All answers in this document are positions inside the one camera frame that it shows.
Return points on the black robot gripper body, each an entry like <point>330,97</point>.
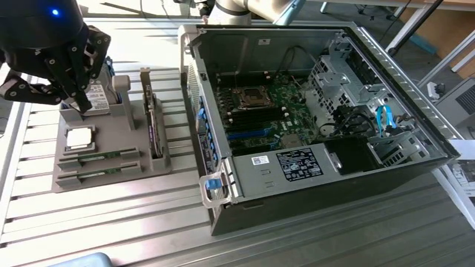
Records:
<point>34,33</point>

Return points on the grey parts rack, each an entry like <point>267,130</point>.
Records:
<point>111,182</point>

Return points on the blue-grey rounded object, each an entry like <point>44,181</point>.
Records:
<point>86,260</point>

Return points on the metal disk bay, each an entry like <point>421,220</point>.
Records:
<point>334,78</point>

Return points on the green RAM stick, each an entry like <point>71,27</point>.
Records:
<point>100,156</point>
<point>100,173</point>

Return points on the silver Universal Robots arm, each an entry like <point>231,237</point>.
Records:
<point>230,8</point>

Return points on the CPU socket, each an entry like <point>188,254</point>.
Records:
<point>256,97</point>

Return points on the grey power supply unit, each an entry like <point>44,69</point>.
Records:
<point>259,172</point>

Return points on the blue expansion slot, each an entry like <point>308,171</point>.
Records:
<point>250,136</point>

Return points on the silver CPU chip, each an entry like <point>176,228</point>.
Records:
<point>79,137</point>

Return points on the black graphics card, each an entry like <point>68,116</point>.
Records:
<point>152,116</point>

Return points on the black slanted pole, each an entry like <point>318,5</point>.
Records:
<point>415,26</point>

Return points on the open black PC case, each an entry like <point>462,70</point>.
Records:
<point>296,203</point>

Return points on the hard disk with white label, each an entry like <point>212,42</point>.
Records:
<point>98,97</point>

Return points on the white desk frame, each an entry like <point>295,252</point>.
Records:
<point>457,55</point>

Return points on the grey computer box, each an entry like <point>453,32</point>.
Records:
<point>458,103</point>

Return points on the white power adapter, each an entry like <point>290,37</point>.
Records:
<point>435,89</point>

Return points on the green motherboard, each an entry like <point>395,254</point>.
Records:
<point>286,91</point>

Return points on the black RAM slot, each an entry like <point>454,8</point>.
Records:
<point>258,111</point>
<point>259,119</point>

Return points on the blue case latch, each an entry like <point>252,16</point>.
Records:
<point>212,185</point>

